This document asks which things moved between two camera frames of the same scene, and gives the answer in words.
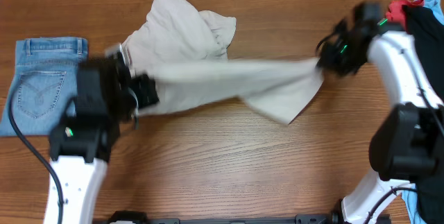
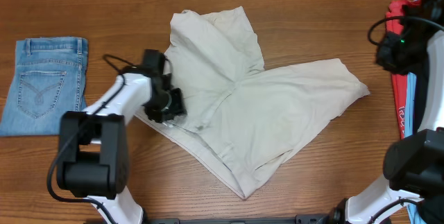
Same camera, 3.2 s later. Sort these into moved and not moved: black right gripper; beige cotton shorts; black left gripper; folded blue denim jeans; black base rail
Moved: black right gripper; black left gripper; beige cotton shorts
Not moved: folded blue denim jeans; black base rail
